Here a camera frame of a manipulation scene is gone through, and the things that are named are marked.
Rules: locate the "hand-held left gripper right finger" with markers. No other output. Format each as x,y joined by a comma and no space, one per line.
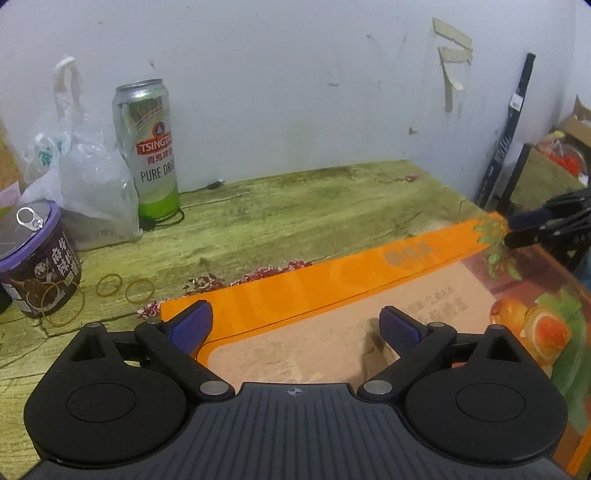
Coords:
401,330

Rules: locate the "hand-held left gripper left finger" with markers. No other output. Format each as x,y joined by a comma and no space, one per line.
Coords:
191,325

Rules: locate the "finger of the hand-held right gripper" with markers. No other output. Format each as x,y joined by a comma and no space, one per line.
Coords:
554,237
528,220

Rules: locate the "orange box lid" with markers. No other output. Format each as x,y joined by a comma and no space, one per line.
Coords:
323,286

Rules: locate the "green wood-grain desktop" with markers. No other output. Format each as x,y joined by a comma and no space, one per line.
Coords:
277,230

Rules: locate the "small green-covered table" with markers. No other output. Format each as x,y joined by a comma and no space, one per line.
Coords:
540,180

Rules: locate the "clear container red contents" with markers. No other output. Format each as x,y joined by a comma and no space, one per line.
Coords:
565,159

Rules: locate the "tan rubber band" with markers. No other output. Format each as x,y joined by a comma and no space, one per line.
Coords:
128,290
98,285
82,304

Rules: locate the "black stick white label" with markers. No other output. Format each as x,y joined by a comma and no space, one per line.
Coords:
512,120

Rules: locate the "brown cardboard carton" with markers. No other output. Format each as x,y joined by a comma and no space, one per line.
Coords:
577,122

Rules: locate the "beige tape strip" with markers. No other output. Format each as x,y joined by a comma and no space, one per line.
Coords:
457,55
455,34
449,78

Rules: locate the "clear plastic bag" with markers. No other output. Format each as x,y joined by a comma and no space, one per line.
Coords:
92,194

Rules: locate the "purple-lid tin can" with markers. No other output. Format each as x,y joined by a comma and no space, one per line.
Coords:
37,258

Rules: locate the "green beer can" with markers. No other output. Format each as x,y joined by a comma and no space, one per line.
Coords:
147,152

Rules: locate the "yellow packet green top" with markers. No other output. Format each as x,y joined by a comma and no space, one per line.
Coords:
7,161

